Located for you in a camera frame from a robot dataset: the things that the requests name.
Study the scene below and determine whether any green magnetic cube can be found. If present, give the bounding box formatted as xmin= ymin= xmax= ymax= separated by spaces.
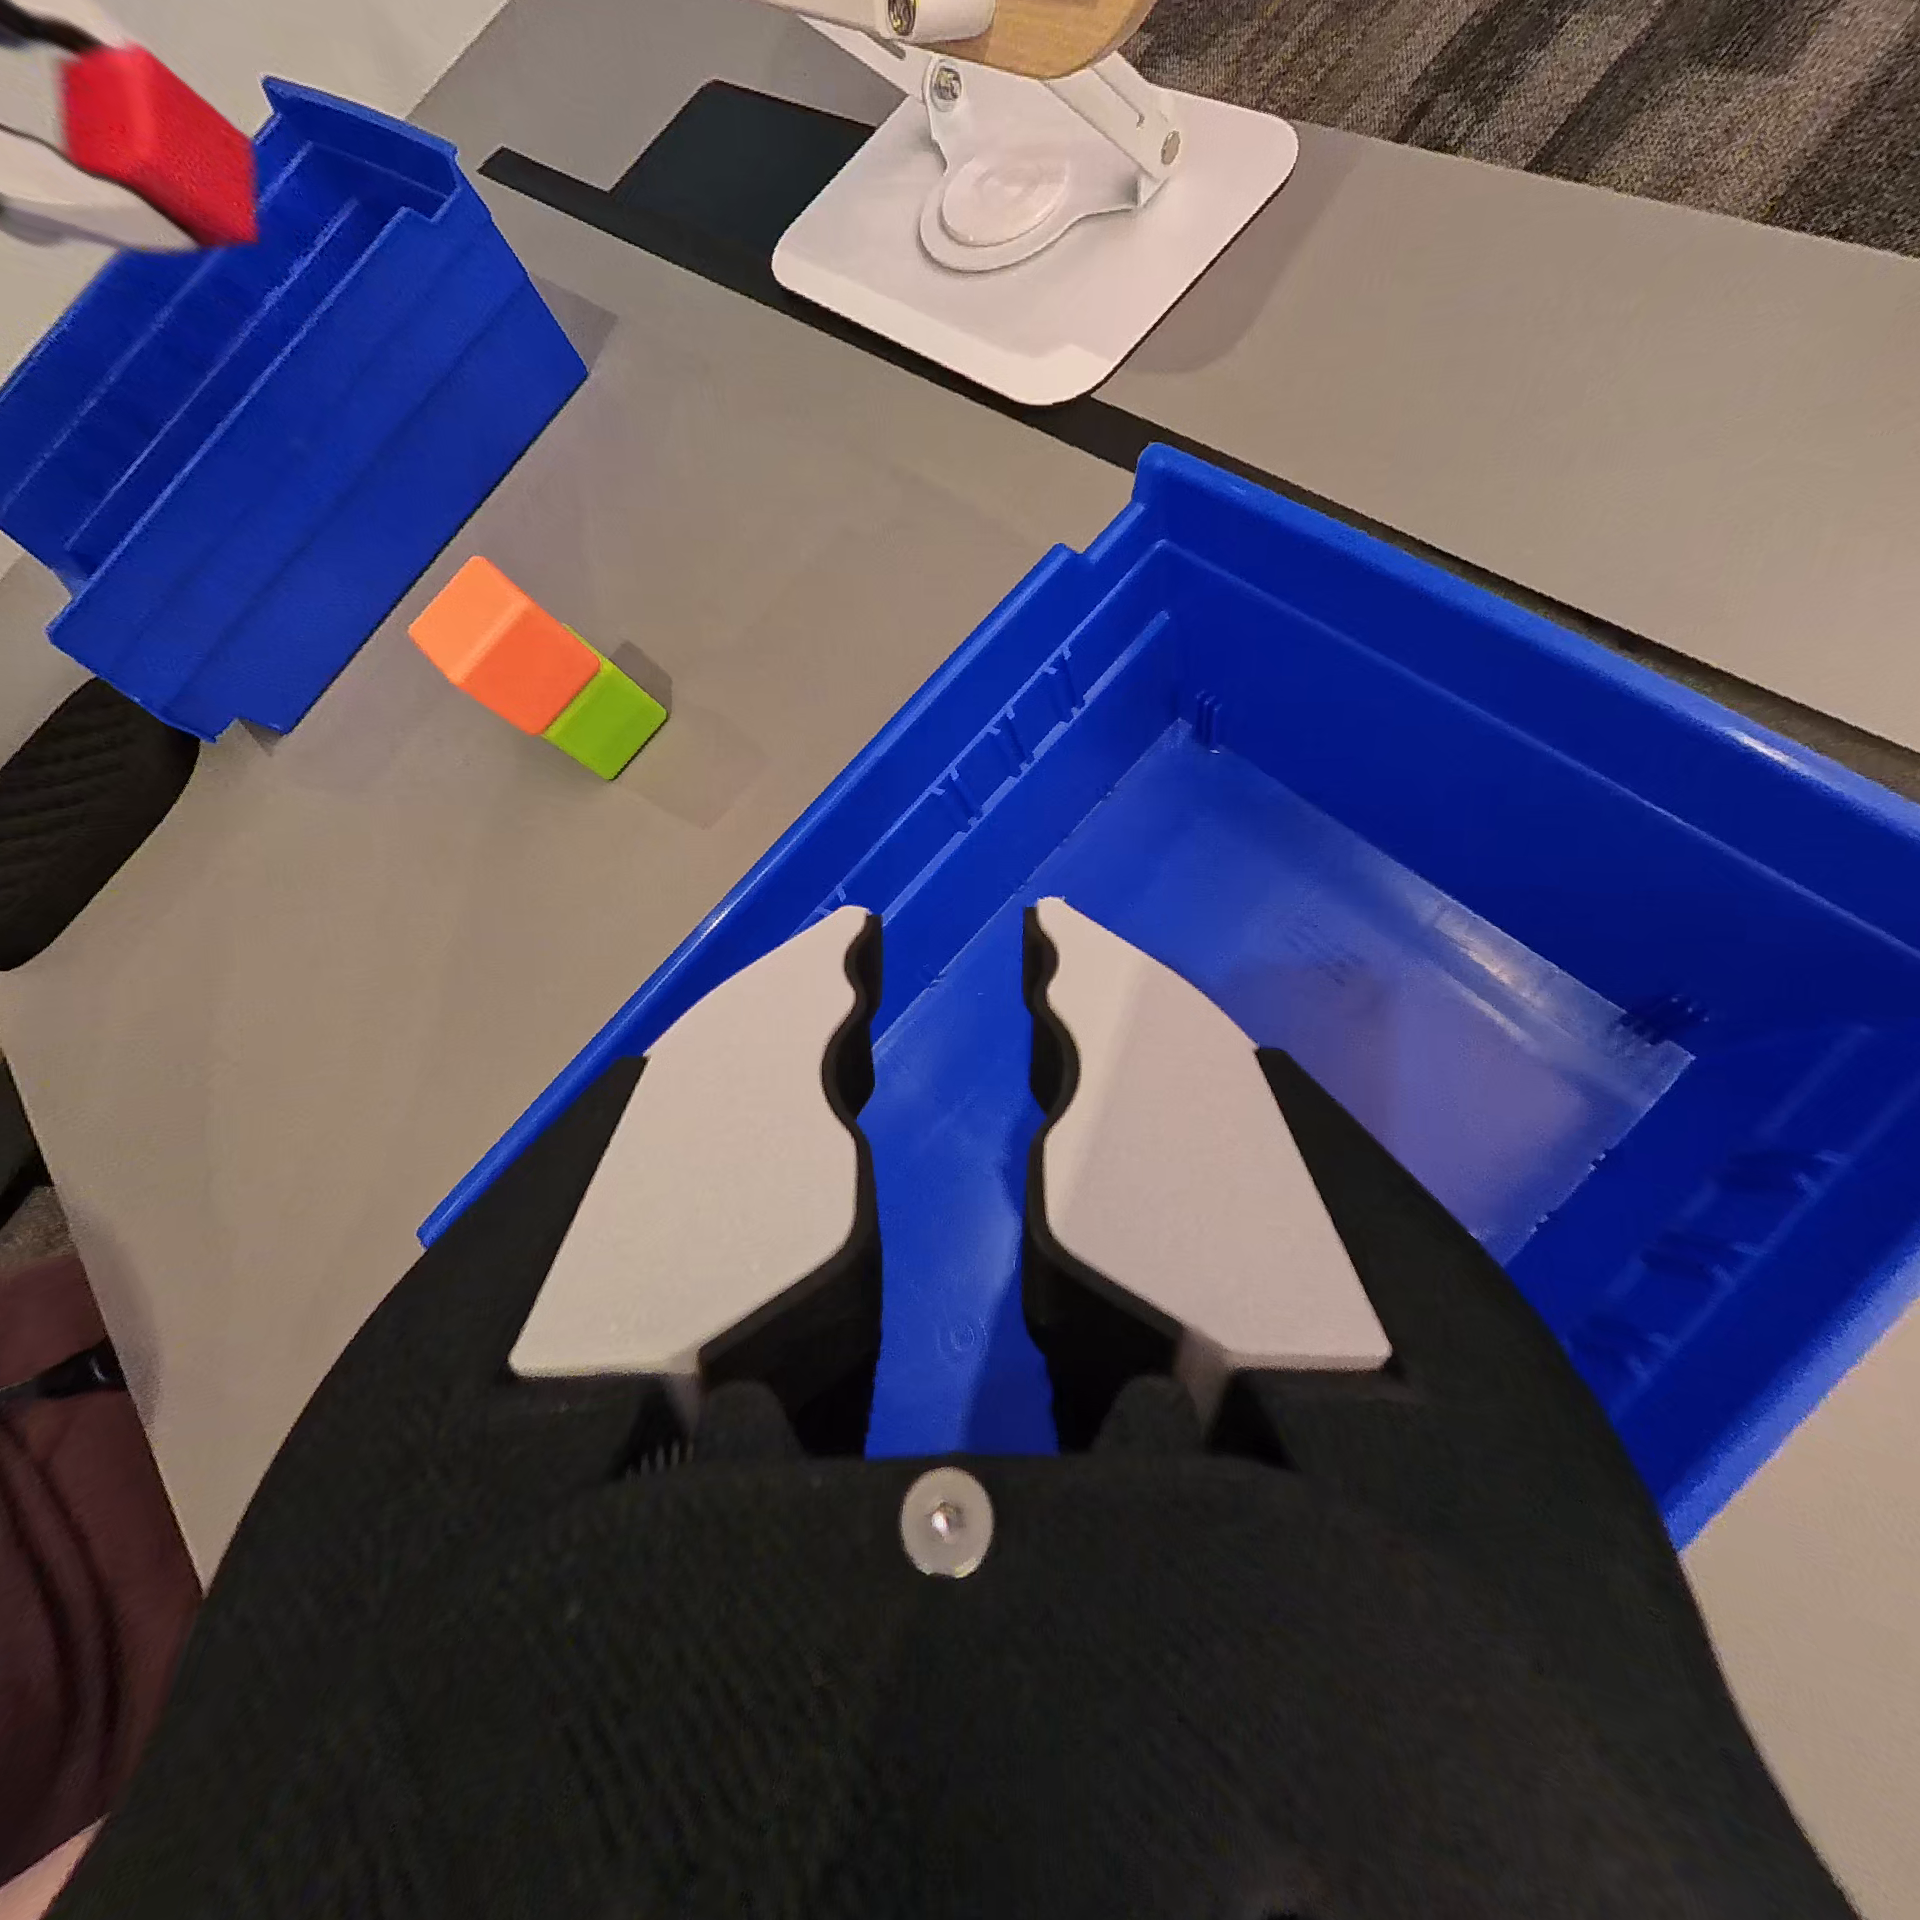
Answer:
xmin=549 ymin=655 xmax=671 ymax=788

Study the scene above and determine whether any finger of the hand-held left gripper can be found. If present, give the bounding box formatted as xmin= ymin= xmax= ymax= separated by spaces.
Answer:
xmin=0 ymin=0 xmax=117 ymax=69
xmin=0 ymin=146 xmax=212 ymax=248

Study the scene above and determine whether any orange magnetic cube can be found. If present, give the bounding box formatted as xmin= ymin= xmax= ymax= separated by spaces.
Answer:
xmin=408 ymin=555 xmax=578 ymax=737

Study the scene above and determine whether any red magnetic cube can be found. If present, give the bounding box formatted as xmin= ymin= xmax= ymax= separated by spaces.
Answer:
xmin=67 ymin=46 xmax=266 ymax=250

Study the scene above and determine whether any black textured mat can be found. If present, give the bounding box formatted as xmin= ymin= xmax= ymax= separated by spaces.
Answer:
xmin=0 ymin=697 xmax=205 ymax=970

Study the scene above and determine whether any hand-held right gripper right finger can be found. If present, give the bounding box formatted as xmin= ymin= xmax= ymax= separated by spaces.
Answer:
xmin=1021 ymin=894 xmax=1397 ymax=1412

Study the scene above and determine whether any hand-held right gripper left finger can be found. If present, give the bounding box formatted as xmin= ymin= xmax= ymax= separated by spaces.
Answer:
xmin=510 ymin=909 xmax=887 ymax=1412

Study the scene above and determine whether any blue plastic bin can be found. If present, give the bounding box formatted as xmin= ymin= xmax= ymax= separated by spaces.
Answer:
xmin=423 ymin=444 xmax=1920 ymax=1546
xmin=0 ymin=81 xmax=592 ymax=746

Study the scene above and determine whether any white sign stand base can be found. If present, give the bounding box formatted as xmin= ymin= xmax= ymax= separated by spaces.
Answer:
xmin=773 ymin=46 xmax=1303 ymax=405

